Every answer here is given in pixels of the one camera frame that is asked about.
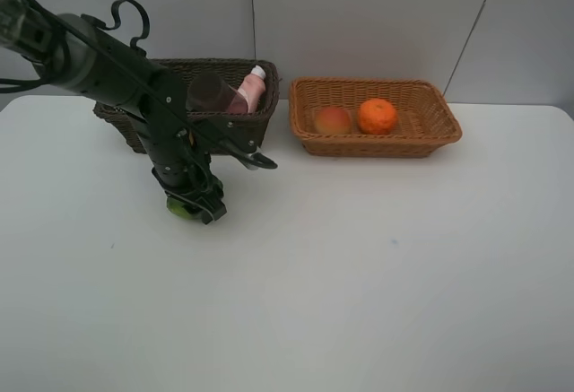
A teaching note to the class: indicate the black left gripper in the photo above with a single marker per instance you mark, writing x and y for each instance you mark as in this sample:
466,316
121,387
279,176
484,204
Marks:
184,176

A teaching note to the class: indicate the purple translucent plastic cup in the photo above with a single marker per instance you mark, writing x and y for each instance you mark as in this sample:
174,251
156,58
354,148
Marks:
208,92

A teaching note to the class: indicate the pink bottle white cap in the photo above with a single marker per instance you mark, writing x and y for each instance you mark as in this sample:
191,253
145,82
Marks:
253,87

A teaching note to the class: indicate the red yellow peach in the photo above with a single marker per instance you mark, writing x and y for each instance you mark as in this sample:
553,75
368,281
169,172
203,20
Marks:
332,120

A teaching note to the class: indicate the orange tangerine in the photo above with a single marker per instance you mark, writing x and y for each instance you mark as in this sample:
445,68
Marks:
377,117

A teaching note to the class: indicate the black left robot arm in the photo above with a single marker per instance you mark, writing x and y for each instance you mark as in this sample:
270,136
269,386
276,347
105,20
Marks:
76,54

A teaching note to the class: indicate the light orange wicker basket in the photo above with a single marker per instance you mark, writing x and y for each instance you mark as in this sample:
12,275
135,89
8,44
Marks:
425,122

